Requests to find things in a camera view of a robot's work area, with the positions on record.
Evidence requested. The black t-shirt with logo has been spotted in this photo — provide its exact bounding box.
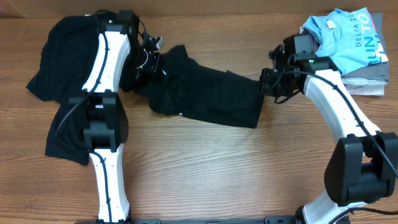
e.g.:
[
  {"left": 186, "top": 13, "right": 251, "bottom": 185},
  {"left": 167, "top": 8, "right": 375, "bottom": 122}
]
[{"left": 135, "top": 45, "right": 264, "bottom": 128}]

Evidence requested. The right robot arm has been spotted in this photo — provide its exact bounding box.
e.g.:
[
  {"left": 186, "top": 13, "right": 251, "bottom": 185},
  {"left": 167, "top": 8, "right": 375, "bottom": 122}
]
[{"left": 259, "top": 34, "right": 397, "bottom": 224}]

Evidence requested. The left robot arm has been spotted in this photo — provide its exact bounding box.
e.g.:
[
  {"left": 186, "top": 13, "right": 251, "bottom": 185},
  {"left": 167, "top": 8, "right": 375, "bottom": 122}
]
[{"left": 66, "top": 10, "right": 164, "bottom": 223}]

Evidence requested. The black shirt on pile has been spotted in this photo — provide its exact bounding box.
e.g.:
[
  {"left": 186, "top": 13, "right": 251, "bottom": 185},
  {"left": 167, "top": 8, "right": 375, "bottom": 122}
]
[{"left": 25, "top": 14, "right": 141, "bottom": 166}]

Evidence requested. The light blue folded t-shirt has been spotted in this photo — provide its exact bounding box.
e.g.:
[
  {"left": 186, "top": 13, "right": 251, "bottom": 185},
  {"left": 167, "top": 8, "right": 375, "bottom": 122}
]
[{"left": 300, "top": 7, "right": 389, "bottom": 75}]

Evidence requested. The white mesh folded shirt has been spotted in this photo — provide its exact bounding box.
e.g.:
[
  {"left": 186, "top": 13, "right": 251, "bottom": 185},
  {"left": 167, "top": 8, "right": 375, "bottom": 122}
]
[{"left": 298, "top": 26, "right": 388, "bottom": 96}]

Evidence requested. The dark grey folded shirt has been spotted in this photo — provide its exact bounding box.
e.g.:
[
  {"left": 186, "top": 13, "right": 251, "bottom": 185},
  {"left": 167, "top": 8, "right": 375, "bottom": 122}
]
[{"left": 310, "top": 12, "right": 390, "bottom": 86}]

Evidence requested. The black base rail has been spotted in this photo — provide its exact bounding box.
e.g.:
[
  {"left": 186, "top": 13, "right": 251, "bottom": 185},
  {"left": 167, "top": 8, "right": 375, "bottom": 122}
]
[{"left": 74, "top": 215, "right": 304, "bottom": 224}]

